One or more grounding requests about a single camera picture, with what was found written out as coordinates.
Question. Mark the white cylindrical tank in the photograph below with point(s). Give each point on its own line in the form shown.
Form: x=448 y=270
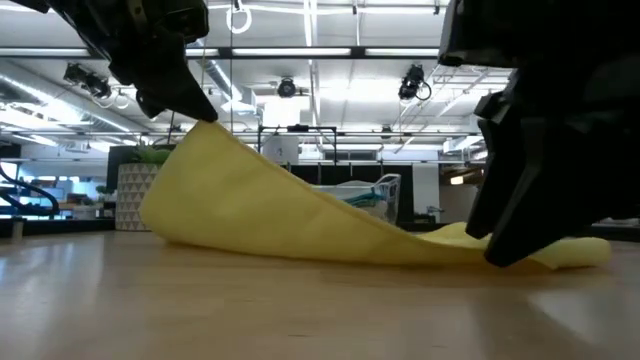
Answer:
x=280 y=147

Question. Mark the yellow microfiber towel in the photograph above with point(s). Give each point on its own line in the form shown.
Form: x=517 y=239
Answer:
x=250 y=210

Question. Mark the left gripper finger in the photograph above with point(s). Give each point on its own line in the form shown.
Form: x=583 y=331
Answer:
x=150 y=106
x=185 y=95

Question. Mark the clear plastic bin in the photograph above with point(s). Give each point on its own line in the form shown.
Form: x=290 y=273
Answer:
x=392 y=192

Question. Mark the black ceiling camera rig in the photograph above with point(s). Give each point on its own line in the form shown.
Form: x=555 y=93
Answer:
x=87 y=80

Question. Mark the black background gantry frame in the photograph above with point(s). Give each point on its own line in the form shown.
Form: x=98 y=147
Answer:
x=260 y=145

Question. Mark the black overhead crossbeam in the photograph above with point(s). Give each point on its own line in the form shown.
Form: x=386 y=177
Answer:
x=300 y=52

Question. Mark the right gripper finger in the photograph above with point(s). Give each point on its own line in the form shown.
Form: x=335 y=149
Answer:
x=540 y=210
x=500 y=175

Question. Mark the succulent in white patterned pot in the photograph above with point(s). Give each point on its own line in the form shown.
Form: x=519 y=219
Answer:
x=132 y=200

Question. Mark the black partition panel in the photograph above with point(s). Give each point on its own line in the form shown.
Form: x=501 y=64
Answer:
x=350 y=172

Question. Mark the black overhead camera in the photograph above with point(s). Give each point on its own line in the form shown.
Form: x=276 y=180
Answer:
x=287 y=87

